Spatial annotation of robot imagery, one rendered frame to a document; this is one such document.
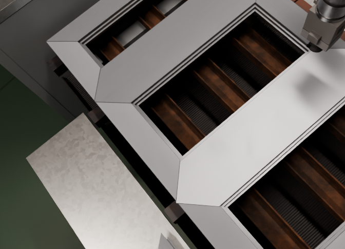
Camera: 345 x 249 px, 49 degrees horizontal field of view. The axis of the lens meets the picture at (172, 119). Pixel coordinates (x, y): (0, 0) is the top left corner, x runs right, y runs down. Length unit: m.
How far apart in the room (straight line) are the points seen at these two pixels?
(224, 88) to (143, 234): 0.60
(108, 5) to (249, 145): 0.75
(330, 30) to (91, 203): 0.89
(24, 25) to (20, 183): 1.12
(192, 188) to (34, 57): 0.82
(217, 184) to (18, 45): 0.88
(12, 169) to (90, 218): 1.15
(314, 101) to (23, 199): 1.66
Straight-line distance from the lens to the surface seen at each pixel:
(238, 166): 1.16
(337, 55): 1.33
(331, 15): 1.00
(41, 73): 1.67
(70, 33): 1.49
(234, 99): 1.41
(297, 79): 1.27
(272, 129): 1.19
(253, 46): 1.51
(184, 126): 1.38
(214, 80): 1.45
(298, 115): 1.22
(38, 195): 2.27
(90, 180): 1.34
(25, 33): 1.50
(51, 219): 2.21
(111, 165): 1.33
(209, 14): 1.40
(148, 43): 1.36
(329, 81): 1.28
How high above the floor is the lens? 1.97
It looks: 67 degrees down
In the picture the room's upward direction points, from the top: 24 degrees counter-clockwise
